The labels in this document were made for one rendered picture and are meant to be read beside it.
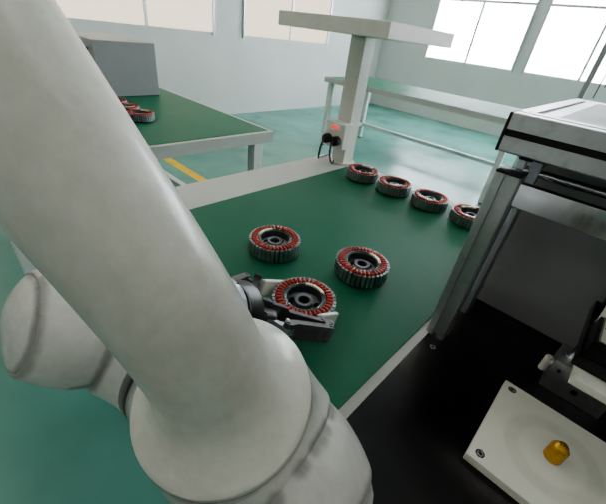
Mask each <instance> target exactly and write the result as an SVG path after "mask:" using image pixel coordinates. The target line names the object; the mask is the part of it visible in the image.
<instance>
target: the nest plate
mask: <svg viewBox="0 0 606 504"><path fill-rule="evenodd" d="M553 440H559V441H564V442H565V443H566V444H567V445H568V446H569V450H570V456H569V457H568V458H567V459H566V460H565V461H564V462H563V463H562V464H561V465H558V466H557V465H553V464H552V463H550V462H549V461H548V460H547V459H546V458H545V457H544V454H543V450H544V449H545V448H546V447H547V446H548V445H549V443H550V442H551V441H553ZM463 459H465V460H466V461H467V462H468V463H470V464H471V465H472V466H473V467H475V468H476V469H477V470H478V471H480V472H481V473H482V474H483V475H485V476H486V477H487V478H488V479H490V480H491V481H492V482H493V483H495V484H496V485H497V486H498V487H500V488H501V489H502V490H503V491H505V492H506V493H507V494H508V495H510V496H511V497H512V498H513V499H515V500H516V501H517V502H518V503H520V504H606V442H604V441H602V440H601V439H599V438H598V437H596V436H594V435H593V434H591V433H590V432H588V431H587V430H585V429H583V428H582V427H580V426H579V425H577V424H575V423H574V422H572V421H571V420H569V419H567V418H566V417H564V416H563V415H561V414H560V413H558V412H556V411H555V410H553V409H552V408H550V407H548V406H547V405H545V404H544V403H542V402H541V401H539V400H537V399H536V398H534V397H533V396H531V395H529V394H528V393H526V392H525V391H523V390H522V389H520V388H518V387H517V386H515V385H514V384H512V383H510V382H509V381H507V380H505V382H504V383H503V385H502V387H501V388H500V390H499V392H498V394H497V396H496V398H495V399H494V401H493V403H492V405H491V407H490V409H489V410H488V412H487V414H486V416H485V418H484V419H483V421H482V423H481V425H480V427H479V429H478V430H477V432H476V434H475V436H474V438H473V440H472V441H471V443H470V445H469V447H468V449H467V451H466V452H465V454H464V456H463Z"/></svg>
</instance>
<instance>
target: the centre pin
mask: <svg viewBox="0 0 606 504"><path fill-rule="evenodd" d="M543 454H544V457H545V458H546V459H547V460H548V461H549V462H550V463H552V464H553V465H557V466H558V465H561V464H562V463H563V462H564V461H565V460H566V459H567V458H568V457H569V456H570V450H569V446H568V445H567V444H566V443H565V442H564V441H559V440H553V441H551V442H550V443H549V445H548V446H547V447H546V448H545V449H544V450H543Z"/></svg>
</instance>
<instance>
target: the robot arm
mask: <svg viewBox="0 0 606 504"><path fill-rule="evenodd" d="M0 229H1V230H2V231H3V232H4V234H5V235H6V236H7V237H8V238H9V239H10V240H11V241H12V242H13V243H14V244H15V246H16V247H17V248H18V249H19V250H20V251H21V252H22V253H23V254H24V255H25V256H26V258H27V259H28V260H29V261H30V262H31V263H32V264H33V265H34V266H35V267H36V269H34V270H31V271H30V272H28V273H27V274H26V275H25V276H24V277H23V278H22V279H21V280H20V281H19V282H18V283H17V284H16V285H15V287H14V288H13V289H12V291H11V292H10V294H9V295H8V297H7V299H6V301H5V303H4V305H3V307H2V311H1V315H0V348H1V354H2V359H3V364H4V367H5V369H6V372H7V373H8V374H9V375H10V376H11V377H12V378H13V379H16V380H19V381H22V382H25V383H29V384H33V385H37V386H41V387H46V388H52V389H58V390H75V389H83V388H87V390H88V391H89V392H90V393H91V394H92V395H94V396H96V397H98V398H100V399H102V400H105V401H106V402H108V403H109V404H111V405H113V406H114V407H116V408H117V409H118V410H119V411H120V412H122V413H123V414H124V416H125V417H126V418H127V419H128V421H129V422H130V436H131V442H132V446H133V449H134V452H135V455H136V457H137V460H138V461H139V463H140V465H141V467H142V468H143V470H144V471H145V472H146V474H147V475H148V476H149V477H150V478H151V479H152V480H153V481H154V483H155V484H156V485H157V486H158V488H159V489H160V491H161V492H162V493H163V495H164V496H165V498H166V499H167V501H168V502H169V503H170V504H373V496H374V493H373V488H372V483H371V480H372V469H371V466H370V463H369V461H368V458H367V456H366V454H365V451H364V449H363V447H362V445H361V443H360V441H359V439H358V437H357V436H356V434H355V432H354V430H353V429H352V427H351V426H350V424H349V423H348V421H347V420H346V418H345V417H344V416H343V415H342V414H341V413H340V412H339V410H338V409H337V408H336V407H335V406H334V405H333V404H332V403H331V402H330V398H329V395H328V393H327V391H326V390H325V388H324V387H323V386H322V385H321V384H320V383H319V381H318V380H317V379H316V377H315V376H314V374H313V373H312V372H311V370H310V369H309V367H308V366H307V364H306V363H305V360H304V358H303V356H302V354H301V352H300V351H299V349H298V347H297V346H296V345H295V343H294V342H293V341H292V340H298V341H310V342H322V343H328V341H329V339H330V337H331V334H332V332H333V330H334V324H335V322H336V319H337V317H338V315H339V313H338V312H329V313H322V314H318V315H317V317H315V316H312V315H308V314H304V313H301V312H297V311H293V310H290V309H288V308H287V307H286V305H284V304H281V303H277V302H273V301H271V299H269V298H265V297H262V296H272V292H273V290H274V288H275V287H276V285H277V284H279V283H280V282H281V281H282V282H283V280H274V279H262V280H261V277H262V276H261V275H260V274H257V273H255V275H254V278H253V279H252V278H249V277H250V274H248V273H241V274H238V275H235V276H232V277H230V275H229V274H228V272H227V270H226V268H225V267H224V265H223V263H222V262H221V260H220V258H219V257H218V255H217V253H216V252H215V250H214V249H213V247H212V245H211V244H210V242H209V240H208V239H207V237H206V236H205V234H204V232H203V231H202V229H201V228H200V226H199V224H198V223H197V221H196V220H195V218H194V216H193V215H192V213H191V212H190V210H189V209H188V207H187V205H186V204H185V202H184V201H183V199H182V197H181V196H180V194H179V193H178V191H177V190H176V188H175V186H174V185H173V183H172V182H171V180H170V179H169V177H168V175H167V174H166V172H165V171H164V169H163V168H162V166H161V164H160V163H159V161H158V160H157V158H156V157H155V155H154V153H153V152H152V150H151V149H150V147H149V146H148V144H147V142H146V141H145V139H144V138H143V136H142V135H141V133H140V132H139V130H138V128H137V127H136V125H135V124H134V122H133V121H132V119H131V117H130V116H129V114H128V113H127V111H126V110H125V108H124V106H123V105H122V103H121V102H120V100H119V99H118V97H117V96H116V94H115V92H114V91H113V89H112V88H111V86H110V85H109V83H108V81H107V80H106V78H105V77H104V75H103V74H102V72H101V70H100V69H99V67H98V66H97V64H96V63H95V61H94V59H93V58H92V56H91V55H90V53H89V52H88V50H87V49H86V47H85V45H84V44H83V42H82V41H81V39H80V38H79V36H78V34H77V33H76V31H75V30H74V28H73V27H72V25H71V23H70V22H69V20H68V19H67V17H66V16H65V14H64V12H63V11H62V9H61V8H60V6H59V5H58V3H57V2H56V0H0ZM277 309H279V310H280V311H279V314H278V316H277Z"/></svg>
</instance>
